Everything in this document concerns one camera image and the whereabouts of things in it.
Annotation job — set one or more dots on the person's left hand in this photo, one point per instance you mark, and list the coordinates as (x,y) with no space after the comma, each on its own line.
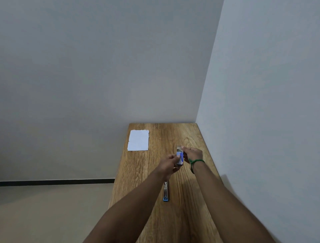
(167,165)

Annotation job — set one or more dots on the wooden table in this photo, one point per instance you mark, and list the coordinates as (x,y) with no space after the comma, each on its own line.
(172,185)

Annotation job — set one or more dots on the blue metal stapler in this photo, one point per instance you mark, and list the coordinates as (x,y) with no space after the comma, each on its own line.
(165,191)

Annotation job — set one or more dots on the person's right thumb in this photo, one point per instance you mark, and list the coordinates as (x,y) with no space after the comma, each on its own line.
(186,158)

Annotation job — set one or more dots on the person's left thumb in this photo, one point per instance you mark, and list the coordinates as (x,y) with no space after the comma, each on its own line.
(176,158)

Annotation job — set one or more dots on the white paper sheet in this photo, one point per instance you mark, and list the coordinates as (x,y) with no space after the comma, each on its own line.
(138,140)

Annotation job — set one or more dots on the person's right hand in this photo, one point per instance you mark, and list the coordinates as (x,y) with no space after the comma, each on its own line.
(193,152)

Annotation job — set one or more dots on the person's right forearm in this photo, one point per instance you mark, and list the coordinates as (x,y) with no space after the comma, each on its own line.
(228,205)

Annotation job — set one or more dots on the green thread wristband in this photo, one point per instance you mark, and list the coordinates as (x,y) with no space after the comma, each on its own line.
(195,163)

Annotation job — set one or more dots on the black baseboard strip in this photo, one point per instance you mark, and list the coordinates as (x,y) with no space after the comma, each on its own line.
(57,182)

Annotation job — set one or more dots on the blue staple box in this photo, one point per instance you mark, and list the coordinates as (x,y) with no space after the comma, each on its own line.
(179,157)

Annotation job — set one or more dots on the person's left forearm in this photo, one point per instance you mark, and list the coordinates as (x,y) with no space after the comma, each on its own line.
(126,211)

